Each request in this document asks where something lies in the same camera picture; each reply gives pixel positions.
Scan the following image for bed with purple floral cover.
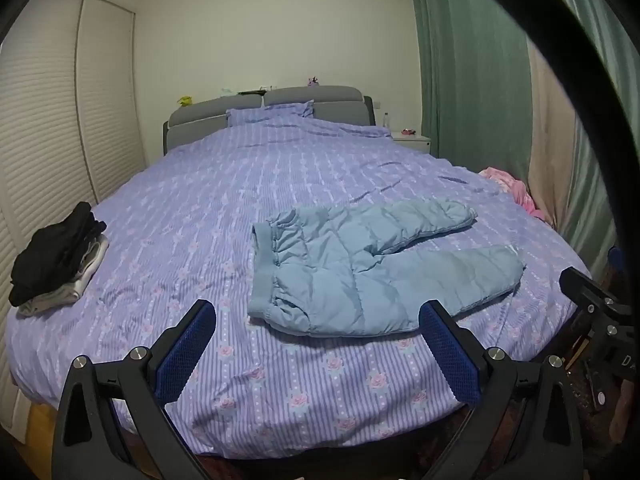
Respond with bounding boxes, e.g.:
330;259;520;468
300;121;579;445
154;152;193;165
7;105;593;461

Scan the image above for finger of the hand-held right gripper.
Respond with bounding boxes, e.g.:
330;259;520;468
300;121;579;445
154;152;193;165
559;266;640;341

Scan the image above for grey white folded garment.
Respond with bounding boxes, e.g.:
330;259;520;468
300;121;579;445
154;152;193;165
17;234;110;317

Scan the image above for white louvered wardrobe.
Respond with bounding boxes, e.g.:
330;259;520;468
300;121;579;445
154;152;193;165
0;0;148;441

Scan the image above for white nightstand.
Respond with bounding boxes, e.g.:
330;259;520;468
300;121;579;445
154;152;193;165
391;131;432;154

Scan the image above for pink cloth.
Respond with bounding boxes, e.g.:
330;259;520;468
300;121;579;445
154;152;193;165
477;166;546;221

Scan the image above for black folded garment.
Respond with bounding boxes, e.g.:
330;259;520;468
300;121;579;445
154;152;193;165
10;201;108;307

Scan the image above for grey bed headboard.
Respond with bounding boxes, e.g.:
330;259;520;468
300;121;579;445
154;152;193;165
164;85;375;153

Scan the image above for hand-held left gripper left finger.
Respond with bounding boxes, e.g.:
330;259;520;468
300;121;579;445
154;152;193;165
51;299;221;480

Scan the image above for purple floral pillow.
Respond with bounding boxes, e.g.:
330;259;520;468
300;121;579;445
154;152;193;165
226;100;316;128
315;116;392;139

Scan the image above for beige curtain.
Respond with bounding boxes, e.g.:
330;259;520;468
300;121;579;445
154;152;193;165
525;35;587;227

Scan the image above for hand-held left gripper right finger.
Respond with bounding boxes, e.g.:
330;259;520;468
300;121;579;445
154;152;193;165
419;300;586;480

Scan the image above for light blue padded pants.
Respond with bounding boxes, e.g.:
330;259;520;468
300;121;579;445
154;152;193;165
247;199;526;337

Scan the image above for green curtain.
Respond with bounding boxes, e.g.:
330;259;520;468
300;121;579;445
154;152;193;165
440;0;640;181
550;0;640;281
405;0;533;181

